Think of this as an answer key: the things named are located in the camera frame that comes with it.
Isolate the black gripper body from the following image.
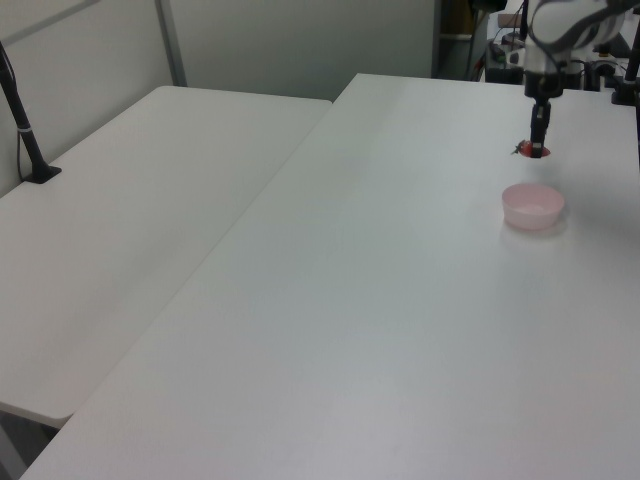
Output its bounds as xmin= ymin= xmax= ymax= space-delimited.
xmin=523 ymin=68 xmax=566 ymax=104

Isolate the red strawberry with green leaves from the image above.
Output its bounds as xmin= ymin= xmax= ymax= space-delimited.
xmin=509 ymin=139 xmax=553 ymax=159

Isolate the pink translucent plastic bowl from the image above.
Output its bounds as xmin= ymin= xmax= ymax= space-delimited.
xmin=501 ymin=182 xmax=566 ymax=231

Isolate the black equipment box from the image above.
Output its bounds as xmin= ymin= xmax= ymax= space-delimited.
xmin=485 ymin=63 xmax=526 ymax=84

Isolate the plain black camera stand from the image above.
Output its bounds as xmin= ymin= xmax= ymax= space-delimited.
xmin=610 ymin=27 xmax=640 ymax=106

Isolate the grey metal partition post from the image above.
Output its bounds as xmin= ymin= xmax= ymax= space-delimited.
xmin=153 ymin=0 xmax=188 ymax=88

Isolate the black camera stand with white tie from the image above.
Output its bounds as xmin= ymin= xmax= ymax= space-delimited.
xmin=0 ymin=40 xmax=64 ymax=184

